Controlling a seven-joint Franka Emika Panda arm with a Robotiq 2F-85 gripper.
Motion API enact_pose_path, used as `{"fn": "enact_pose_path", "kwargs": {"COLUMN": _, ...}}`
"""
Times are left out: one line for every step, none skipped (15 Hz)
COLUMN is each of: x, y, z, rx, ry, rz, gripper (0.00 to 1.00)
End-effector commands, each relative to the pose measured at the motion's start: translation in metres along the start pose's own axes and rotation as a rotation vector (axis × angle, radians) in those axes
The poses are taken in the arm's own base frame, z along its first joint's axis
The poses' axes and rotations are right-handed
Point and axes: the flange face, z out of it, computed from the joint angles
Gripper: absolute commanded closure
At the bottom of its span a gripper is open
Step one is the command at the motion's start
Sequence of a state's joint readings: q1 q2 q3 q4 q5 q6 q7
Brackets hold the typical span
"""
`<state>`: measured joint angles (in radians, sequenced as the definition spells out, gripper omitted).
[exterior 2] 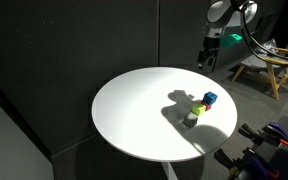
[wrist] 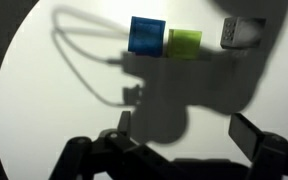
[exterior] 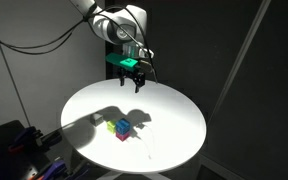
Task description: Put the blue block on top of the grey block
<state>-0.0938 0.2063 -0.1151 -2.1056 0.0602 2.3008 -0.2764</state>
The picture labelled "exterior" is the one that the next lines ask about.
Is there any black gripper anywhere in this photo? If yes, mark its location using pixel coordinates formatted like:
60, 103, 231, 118
117, 65, 147, 94

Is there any blue block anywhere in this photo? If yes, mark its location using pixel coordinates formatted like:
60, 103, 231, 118
115, 117, 132, 135

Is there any lime green block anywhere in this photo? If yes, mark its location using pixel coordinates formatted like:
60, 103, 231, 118
106, 120, 118, 135

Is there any grey block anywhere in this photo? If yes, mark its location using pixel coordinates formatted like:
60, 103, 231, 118
89, 112, 105, 127

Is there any pink block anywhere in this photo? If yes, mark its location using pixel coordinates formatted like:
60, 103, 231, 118
115, 130, 131, 142

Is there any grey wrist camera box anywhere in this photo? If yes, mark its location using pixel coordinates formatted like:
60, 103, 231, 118
139, 59, 154, 73

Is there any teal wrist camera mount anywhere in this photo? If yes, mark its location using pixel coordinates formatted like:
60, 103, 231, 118
104, 52, 140, 72

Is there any white table pedestal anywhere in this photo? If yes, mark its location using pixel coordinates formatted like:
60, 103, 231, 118
96, 169, 172, 180

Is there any long black cable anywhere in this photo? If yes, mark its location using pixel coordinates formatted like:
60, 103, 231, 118
0, 28, 77, 56
0, 13, 95, 50

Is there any pale panel frame strip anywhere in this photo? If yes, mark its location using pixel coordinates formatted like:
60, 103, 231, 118
210, 0, 272, 116

